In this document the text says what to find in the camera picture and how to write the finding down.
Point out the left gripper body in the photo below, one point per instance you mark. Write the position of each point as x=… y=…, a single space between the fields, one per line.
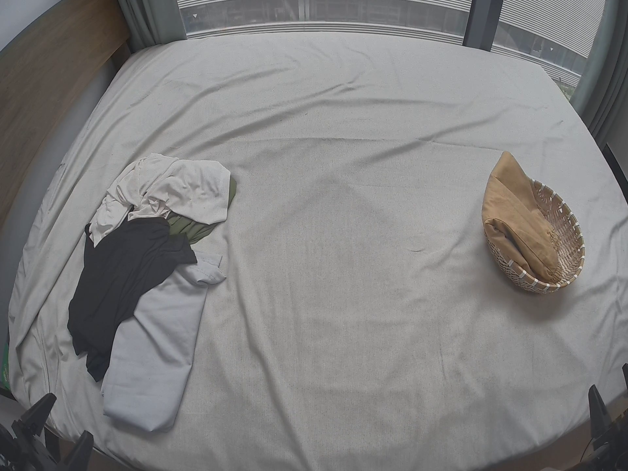
x=19 y=454

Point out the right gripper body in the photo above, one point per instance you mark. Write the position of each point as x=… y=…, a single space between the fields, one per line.
x=613 y=459

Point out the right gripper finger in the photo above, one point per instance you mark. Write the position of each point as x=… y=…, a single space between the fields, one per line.
x=626 y=380
x=601 y=430

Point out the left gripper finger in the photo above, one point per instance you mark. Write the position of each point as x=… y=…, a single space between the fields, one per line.
x=34 y=420
x=77 y=457

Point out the tan shorts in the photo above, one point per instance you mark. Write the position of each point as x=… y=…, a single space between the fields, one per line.
x=515 y=214

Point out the pale grey garment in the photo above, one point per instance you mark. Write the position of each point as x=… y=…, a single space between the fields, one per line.
x=157 y=351

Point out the round woven basket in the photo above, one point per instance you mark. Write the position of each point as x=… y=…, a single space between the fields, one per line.
x=564 y=228

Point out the black garment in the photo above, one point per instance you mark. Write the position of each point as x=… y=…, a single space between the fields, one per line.
x=122 y=277

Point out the green garment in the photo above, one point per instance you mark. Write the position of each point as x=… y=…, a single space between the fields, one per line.
x=194 y=228

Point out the white garment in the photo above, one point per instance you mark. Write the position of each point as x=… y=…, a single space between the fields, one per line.
x=191 y=189

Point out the green printed packet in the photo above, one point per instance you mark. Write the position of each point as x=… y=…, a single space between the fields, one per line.
x=4 y=366

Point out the grey-green curtain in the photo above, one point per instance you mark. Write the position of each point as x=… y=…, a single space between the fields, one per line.
x=147 y=8
x=606 y=66

